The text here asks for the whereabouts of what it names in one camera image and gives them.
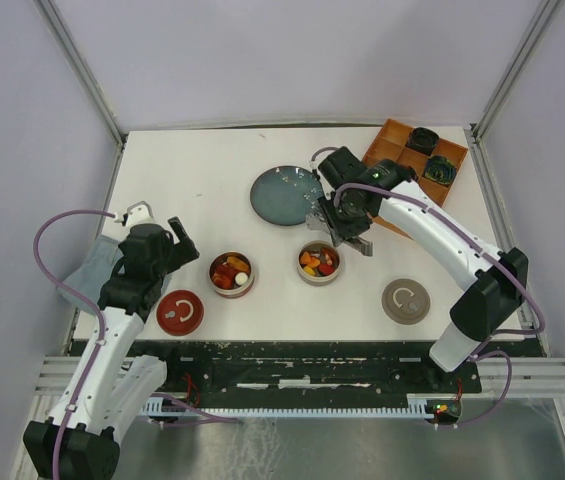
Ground bacon piece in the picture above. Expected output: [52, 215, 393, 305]
[323, 253, 338, 268]

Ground red black sushi piece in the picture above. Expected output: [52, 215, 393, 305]
[319, 264, 336, 277]

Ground red pepper piece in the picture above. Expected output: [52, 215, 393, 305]
[211, 264, 239, 290]

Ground fried chicken piece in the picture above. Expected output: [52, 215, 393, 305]
[225, 255, 250, 273]

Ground blue ceramic food plate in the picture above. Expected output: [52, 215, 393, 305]
[249, 165, 323, 227]

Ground red steel lunch bowl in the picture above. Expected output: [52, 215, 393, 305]
[208, 251, 256, 299]

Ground beige lunch box bowl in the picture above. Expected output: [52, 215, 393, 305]
[296, 241, 344, 286]

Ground white rice ball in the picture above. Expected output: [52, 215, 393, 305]
[235, 272, 249, 286]

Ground beige lunch box lid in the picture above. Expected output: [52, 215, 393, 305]
[381, 278, 431, 326]

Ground metal tongs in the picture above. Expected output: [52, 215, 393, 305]
[306, 212, 373, 257]

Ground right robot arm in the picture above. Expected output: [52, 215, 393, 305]
[307, 148, 528, 391]

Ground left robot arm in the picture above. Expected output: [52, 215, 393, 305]
[23, 210, 199, 479]

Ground red lunch box lid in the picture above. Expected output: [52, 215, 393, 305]
[156, 290, 204, 337]

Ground light blue cloth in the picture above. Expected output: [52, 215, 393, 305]
[59, 234, 176, 309]

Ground green rolled napkin right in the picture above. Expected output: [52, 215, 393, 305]
[423, 155, 457, 187]

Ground dark rolled napkin top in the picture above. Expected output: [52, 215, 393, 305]
[406, 127, 439, 155]

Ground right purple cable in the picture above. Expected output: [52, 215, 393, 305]
[309, 146, 547, 430]

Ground purple cable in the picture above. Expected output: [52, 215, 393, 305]
[33, 207, 123, 480]
[309, 146, 547, 430]

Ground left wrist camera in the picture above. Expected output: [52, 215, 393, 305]
[113, 201, 156, 232]

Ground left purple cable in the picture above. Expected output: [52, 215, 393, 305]
[33, 207, 123, 480]

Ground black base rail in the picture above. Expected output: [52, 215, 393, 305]
[128, 340, 482, 409]

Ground white cable duct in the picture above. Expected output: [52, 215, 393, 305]
[146, 393, 443, 417]

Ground left aluminium frame post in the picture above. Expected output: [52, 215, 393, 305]
[33, 0, 126, 146]

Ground aluminium frame post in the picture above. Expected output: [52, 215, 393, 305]
[33, 0, 126, 146]
[471, 0, 563, 144]

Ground right aluminium frame post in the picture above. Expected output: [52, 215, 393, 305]
[471, 0, 563, 144]

